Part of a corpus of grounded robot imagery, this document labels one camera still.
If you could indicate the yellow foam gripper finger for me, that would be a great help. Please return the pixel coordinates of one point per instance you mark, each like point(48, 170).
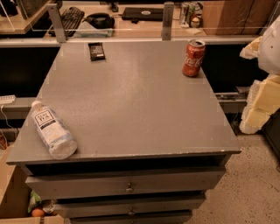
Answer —
point(263, 101)
point(251, 50)

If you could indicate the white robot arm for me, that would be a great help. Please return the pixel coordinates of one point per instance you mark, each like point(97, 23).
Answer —
point(269, 50)

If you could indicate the red coca-cola can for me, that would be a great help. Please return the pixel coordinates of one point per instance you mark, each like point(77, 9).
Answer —
point(195, 51)

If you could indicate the small jar on desk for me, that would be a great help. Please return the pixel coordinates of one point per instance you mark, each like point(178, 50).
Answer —
point(195, 23)

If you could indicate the black laptop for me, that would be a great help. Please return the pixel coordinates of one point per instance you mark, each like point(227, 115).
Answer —
point(145, 14)

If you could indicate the grey drawer cabinet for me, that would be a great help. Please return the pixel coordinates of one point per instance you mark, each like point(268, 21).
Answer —
point(136, 119)

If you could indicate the black headphones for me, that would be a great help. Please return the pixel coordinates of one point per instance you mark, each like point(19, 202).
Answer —
point(100, 20)

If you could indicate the top drawer knob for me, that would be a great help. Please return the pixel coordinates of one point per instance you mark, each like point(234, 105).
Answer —
point(129, 188)

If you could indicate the drawer knob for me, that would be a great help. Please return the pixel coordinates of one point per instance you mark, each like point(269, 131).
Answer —
point(129, 188)
point(131, 212)

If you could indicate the black keyboard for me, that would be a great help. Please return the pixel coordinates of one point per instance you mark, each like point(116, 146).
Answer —
point(71, 19)

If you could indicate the white power strip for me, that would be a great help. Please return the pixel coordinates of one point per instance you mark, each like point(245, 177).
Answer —
point(7, 99)

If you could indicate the green snack bag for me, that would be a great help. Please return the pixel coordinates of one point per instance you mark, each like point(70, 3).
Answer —
point(34, 201)

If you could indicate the orange fruit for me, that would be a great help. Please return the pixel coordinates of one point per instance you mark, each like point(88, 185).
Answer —
point(38, 212)

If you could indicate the cardboard box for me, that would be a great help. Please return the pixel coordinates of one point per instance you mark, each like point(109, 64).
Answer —
point(14, 196)

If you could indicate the middle metal bracket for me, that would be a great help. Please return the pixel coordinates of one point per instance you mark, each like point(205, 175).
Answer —
point(167, 20)

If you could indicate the metal bracket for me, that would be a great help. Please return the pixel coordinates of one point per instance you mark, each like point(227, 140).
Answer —
point(58, 27)
point(167, 20)

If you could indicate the left metal bracket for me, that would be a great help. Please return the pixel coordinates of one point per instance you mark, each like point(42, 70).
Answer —
point(58, 27)

